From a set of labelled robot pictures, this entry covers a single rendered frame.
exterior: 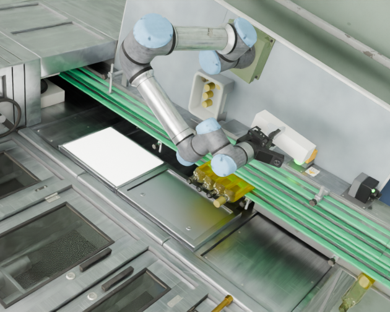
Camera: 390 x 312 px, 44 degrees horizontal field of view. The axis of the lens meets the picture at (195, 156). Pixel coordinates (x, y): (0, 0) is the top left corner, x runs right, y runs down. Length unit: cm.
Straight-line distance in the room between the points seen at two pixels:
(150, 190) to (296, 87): 80
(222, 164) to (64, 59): 132
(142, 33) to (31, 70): 104
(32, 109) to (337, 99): 150
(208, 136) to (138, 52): 36
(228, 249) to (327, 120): 69
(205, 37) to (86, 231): 93
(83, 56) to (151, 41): 114
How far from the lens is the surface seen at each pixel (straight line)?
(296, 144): 178
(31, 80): 255
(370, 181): 208
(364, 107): 203
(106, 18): 311
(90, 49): 272
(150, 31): 160
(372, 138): 205
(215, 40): 181
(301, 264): 216
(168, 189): 227
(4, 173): 240
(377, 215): 205
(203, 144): 159
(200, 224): 213
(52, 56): 258
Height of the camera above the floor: 255
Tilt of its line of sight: 44 degrees down
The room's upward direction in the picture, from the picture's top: 118 degrees counter-clockwise
